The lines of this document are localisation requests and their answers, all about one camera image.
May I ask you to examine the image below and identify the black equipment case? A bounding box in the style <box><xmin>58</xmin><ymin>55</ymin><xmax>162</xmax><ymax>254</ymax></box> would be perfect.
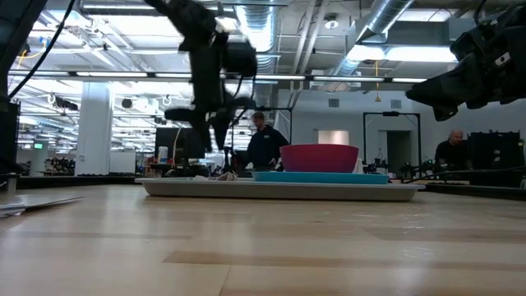
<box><xmin>468</xmin><ymin>131</ymin><xmax>525</xmax><ymax>188</ymax></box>

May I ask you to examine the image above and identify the black hanging cable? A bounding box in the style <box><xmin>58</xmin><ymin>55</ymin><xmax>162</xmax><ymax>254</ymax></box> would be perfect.
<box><xmin>7</xmin><ymin>0</ymin><xmax>77</xmax><ymax>99</ymax></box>

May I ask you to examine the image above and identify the silver ventilation duct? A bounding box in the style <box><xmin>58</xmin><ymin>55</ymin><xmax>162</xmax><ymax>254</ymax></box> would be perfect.
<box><xmin>236</xmin><ymin>0</ymin><xmax>280</xmax><ymax>75</ymax></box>
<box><xmin>336</xmin><ymin>0</ymin><xmax>416</xmax><ymax>79</ymax></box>

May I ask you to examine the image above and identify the black stand frame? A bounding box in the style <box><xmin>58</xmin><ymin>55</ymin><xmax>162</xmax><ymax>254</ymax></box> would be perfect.
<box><xmin>362</xmin><ymin>111</ymin><xmax>422</xmax><ymax>173</ymax></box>

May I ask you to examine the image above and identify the white column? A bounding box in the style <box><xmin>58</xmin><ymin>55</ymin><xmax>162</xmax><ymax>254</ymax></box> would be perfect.
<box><xmin>75</xmin><ymin>81</ymin><xmax>114</xmax><ymax>177</ymax></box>

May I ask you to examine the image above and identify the person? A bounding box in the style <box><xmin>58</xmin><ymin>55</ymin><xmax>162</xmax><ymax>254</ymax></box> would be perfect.
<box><xmin>246</xmin><ymin>110</ymin><xmax>291</xmax><ymax>172</ymax></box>
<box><xmin>434</xmin><ymin>129</ymin><xmax>473</xmax><ymax>172</ymax></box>

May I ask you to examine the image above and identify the knife with iridescent handle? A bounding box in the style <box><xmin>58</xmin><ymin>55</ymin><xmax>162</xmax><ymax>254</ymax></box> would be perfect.
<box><xmin>0</xmin><ymin>192</ymin><xmax>85</xmax><ymax>219</ymax></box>

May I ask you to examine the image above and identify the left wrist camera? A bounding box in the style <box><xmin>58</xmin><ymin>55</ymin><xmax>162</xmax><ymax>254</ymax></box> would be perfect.
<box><xmin>224</xmin><ymin>39</ymin><xmax>258</xmax><ymax>78</ymax></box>

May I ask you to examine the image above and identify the blue plastic plate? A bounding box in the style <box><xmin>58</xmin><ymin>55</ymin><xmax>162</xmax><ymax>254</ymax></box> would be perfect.
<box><xmin>251</xmin><ymin>170</ymin><xmax>390</xmax><ymax>185</ymax></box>

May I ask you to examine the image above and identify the grey plastic tray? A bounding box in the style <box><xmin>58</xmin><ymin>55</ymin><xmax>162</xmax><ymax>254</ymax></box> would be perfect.
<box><xmin>134</xmin><ymin>177</ymin><xmax>427</xmax><ymax>202</ymax></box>

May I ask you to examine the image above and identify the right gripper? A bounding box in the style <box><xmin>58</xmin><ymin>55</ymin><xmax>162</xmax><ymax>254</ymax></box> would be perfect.
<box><xmin>405</xmin><ymin>3</ymin><xmax>526</xmax><ymax>123</ymax></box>

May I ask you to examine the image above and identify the black monitor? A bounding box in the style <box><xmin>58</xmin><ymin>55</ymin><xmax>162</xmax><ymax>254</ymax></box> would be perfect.
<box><xmin>155</xmin><ymin>127</ymin><xmax>206</xmax><ymax>161</ymax></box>

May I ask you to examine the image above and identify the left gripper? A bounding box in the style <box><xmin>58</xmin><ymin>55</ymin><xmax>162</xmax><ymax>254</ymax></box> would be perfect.
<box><xmin>164</xmin><ymin>40</ymin><xmax>256</xmax><ymax>153</ymax></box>

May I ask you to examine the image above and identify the magenta plastic bowl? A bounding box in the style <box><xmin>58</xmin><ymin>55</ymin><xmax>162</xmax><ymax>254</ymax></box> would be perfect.
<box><xmin>279</xmin><ymin>143</ymin><xmax>360</xmax><ymax>173</ymax></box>

